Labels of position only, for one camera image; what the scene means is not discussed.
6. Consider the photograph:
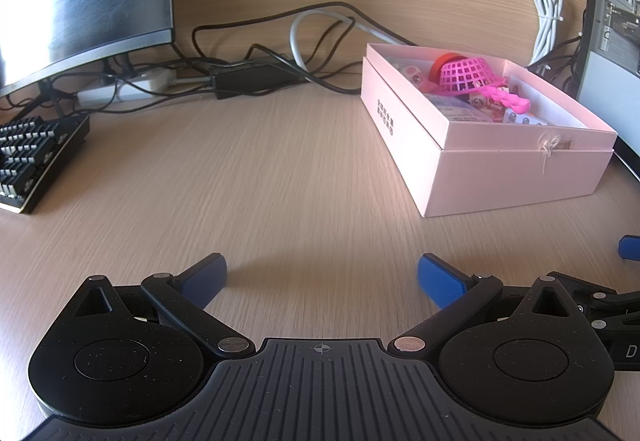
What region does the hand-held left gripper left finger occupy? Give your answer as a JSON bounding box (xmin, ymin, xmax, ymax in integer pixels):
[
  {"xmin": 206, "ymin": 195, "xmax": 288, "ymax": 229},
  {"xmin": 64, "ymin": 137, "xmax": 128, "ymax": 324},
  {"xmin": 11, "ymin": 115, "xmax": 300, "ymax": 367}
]
[{"xmin": 65, "ymin": 252, "xmax": 257, "ymax": 361}]

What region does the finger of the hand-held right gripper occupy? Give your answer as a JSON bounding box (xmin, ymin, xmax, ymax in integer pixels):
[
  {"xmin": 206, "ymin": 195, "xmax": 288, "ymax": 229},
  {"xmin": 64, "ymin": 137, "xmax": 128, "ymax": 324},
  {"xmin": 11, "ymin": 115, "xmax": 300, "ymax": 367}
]
[
  {"xmin": 547, "ymin": 272, "xmax": 640, "ymax": 333},
  {"xmin": 618, "ymin": 234, "xmax": 640, "ymax": 263}
]

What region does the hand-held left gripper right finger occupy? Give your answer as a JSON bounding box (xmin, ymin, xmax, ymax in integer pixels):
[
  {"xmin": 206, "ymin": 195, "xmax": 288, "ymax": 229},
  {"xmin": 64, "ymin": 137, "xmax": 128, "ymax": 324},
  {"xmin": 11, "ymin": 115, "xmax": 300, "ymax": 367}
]
[{"xmin": 387, "ymin": 253, "xmax": 578, "ymax": 361}]

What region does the pink cardboard box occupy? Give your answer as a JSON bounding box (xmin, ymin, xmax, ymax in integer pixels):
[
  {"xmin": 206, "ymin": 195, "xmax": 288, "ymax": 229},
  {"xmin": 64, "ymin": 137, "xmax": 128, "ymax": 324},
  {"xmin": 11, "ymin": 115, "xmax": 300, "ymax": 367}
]
[{"xmin": 360, "ymin": 42, "xmax": 619, "ymax": 218}]

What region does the blue white wet wipes pack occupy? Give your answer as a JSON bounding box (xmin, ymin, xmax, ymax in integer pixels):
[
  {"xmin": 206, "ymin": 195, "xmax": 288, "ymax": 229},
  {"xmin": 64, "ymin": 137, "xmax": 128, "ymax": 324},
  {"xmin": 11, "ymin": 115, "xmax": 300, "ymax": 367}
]
[{"xmin": 432, "ymin": 100, "xmax": 501, "ymax": 125}]

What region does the pink toy basket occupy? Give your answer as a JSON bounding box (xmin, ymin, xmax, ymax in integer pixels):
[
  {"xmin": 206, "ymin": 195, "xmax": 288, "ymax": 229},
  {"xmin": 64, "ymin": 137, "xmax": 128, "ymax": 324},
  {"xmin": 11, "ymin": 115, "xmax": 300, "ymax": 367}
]
[{"xmin": 432, "ymin": 56, "xmax": 531, "ymax": 115}]

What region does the red toy bowl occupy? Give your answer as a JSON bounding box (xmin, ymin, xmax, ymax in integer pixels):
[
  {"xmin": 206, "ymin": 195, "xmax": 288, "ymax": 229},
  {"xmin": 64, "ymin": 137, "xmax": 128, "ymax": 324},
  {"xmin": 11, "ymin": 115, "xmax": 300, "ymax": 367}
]
[{"xmin": 430, "ymin": 52, "xmax": 466, "ymax": 78}]

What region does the wooden desktop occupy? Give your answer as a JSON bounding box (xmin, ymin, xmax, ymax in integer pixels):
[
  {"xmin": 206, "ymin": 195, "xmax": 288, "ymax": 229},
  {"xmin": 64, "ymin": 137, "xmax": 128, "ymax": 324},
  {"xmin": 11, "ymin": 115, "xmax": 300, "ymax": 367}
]
[{"xmin": 0, "ymin": 46, "xmax": 640, "ymax": 441}]

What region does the white dotted toy block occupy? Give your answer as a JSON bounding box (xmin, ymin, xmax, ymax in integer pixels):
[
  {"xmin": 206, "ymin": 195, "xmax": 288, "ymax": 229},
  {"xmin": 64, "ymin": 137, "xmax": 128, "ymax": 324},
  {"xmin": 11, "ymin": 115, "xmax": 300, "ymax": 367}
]
[
  {"xmin": 396, "ymin": 63, "xmax": 435, "ymax": 90},
  {"xmin": 502, "ymin": 108, "xmax": 549, "ymax": 127}
]

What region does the white power strip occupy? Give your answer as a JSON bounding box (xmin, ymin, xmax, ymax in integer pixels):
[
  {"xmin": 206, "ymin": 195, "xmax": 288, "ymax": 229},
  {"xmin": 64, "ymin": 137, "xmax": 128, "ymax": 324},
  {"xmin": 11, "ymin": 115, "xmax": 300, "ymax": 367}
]
[{"xmin": 77, "ymin": 68, "xmax": 177, "ymax": 105}]

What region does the black power adapter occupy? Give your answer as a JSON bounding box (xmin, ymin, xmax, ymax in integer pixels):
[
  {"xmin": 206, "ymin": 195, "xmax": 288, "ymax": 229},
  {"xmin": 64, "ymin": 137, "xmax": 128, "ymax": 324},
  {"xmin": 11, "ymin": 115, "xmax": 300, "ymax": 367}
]
[{"xmin": 208, "ymin": 63, "xmax": 301, "ymax": 101}]

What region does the black keyboard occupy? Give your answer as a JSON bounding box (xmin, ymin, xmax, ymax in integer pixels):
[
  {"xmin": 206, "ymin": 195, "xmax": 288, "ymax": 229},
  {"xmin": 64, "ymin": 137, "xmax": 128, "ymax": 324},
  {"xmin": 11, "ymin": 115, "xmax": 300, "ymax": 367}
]
[{"xmin": 0, "ymin": 113, "xmax": 91, "ymax": 215}]

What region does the computer tower case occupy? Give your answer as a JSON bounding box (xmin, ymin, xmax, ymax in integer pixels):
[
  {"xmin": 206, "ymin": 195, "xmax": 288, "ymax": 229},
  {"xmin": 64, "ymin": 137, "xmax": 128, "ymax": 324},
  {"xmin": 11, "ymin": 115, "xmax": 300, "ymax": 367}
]
[{"xmin": 574, "ymin": 0, "xmax": 640, "ymax": 182}]

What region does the black cable by tower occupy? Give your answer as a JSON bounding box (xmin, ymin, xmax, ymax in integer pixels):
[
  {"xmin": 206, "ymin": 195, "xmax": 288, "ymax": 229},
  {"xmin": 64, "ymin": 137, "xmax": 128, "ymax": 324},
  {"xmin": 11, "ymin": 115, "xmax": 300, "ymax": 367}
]
[{"xmin": 527, "ymin": 33, "xmax": 584, "ymax": 82}]

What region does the long black cable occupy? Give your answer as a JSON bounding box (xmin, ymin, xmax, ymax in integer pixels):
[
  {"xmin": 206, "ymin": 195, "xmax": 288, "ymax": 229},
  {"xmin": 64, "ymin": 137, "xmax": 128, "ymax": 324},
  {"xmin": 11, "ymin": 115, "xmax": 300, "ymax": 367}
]
[{"xmin": 192, "ymin": 0, "xmax": 416, "ymax": 97}]

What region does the thick grey cable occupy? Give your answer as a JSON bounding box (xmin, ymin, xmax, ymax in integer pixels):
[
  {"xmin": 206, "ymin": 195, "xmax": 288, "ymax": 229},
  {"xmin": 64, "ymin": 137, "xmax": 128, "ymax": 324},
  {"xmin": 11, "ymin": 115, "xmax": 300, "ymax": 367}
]
[{"xmin": 289, "ymin": 10, "xmax": 419, "ymax": 72}]

